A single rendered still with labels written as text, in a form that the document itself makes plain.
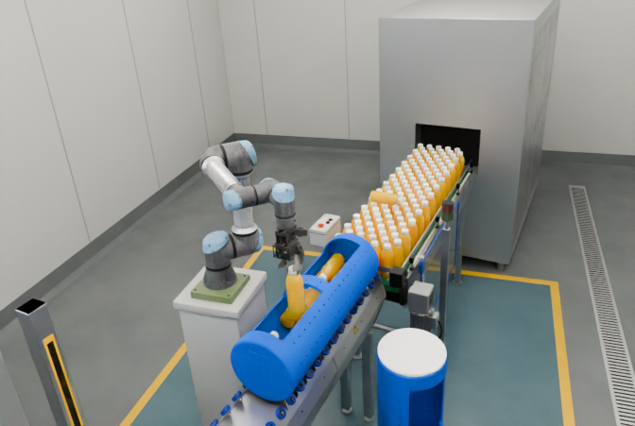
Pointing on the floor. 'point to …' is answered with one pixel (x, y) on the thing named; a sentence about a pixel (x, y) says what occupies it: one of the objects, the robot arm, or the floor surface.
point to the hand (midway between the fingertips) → (293, 269)
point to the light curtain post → (50, 363)
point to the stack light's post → (444, 280)
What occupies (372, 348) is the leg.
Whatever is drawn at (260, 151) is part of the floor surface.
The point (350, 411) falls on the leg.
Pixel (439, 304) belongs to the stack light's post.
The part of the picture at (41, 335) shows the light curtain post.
